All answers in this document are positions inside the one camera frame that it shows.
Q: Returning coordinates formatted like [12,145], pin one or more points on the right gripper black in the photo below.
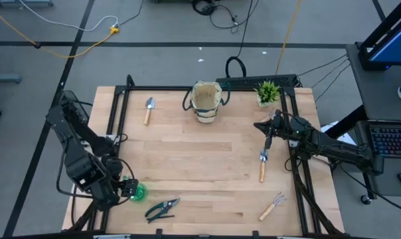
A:
[280,127]

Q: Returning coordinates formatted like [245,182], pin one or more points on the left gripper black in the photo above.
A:
[129,187]

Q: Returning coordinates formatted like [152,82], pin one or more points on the green spray bottle white head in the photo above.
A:
[141,192]

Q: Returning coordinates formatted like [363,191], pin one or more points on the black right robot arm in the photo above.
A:
[336,149]

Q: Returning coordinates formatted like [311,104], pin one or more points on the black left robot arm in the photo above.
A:
[74,142]

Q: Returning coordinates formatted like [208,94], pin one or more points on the beige green-trimmed gardening bag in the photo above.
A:
[205,114]

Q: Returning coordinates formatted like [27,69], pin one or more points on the green plant in white pot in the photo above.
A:
[268,93]

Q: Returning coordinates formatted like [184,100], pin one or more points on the black perforated metal box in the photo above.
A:
[253,80]

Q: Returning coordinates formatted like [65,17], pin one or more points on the white paper sheet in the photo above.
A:
[330,127]

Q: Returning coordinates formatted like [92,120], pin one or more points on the grey computer desk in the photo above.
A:
[369,83]

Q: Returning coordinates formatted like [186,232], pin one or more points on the backlit computer keyboard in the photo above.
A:
[393,141]

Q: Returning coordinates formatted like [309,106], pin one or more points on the computer monitor on black stand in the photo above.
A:
[396,46]

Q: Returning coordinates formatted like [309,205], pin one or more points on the black aluminium table frame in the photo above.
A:
[172,88]

